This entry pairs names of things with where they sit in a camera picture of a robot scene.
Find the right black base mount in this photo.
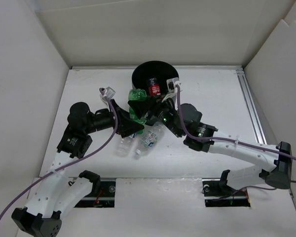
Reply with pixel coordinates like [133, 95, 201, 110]
[201, 178, 251, 207]

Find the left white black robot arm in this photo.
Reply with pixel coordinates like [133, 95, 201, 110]
[11, 100, 144, 237]

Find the aluminium rail right side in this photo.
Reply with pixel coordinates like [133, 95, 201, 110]
[236, 66, 267, 144]

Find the dark blue cylindrical bin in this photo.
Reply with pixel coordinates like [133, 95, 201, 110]
[131, 61, 179, 95]

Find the clear bottle green blue label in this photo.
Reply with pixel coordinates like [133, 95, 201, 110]
[135, 122, 166, 159]

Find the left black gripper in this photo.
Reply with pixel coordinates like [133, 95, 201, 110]
[84, 99, 144, 137]

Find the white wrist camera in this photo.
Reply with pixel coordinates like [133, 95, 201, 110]
[99, 87, 115, 104]
[162, 77, 181, 102]

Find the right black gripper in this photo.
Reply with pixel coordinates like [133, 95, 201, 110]
[128, 90, 183, 138]

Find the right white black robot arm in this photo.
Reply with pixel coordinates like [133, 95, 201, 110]
[128, 96, 292, 195]

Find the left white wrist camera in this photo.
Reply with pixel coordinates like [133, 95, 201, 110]
[99, 87, 115, 104]

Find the clear bottle orange blue label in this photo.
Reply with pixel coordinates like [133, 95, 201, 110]
[116, 133, 142, 157]

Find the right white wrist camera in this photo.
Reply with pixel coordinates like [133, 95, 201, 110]
[162, 77, 181, 102]

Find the green plastic bottle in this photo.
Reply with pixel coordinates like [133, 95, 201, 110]
[128, 89, 147, 125]

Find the clear bottle red label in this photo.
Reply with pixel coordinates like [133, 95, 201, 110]
[147, 78, 161, 96]

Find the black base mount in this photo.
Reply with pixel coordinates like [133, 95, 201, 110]
[201, 178, 251, 207]
[75, 178, 116, 208]

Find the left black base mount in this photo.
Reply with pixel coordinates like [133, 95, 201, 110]
[75, 178, 116, 208]

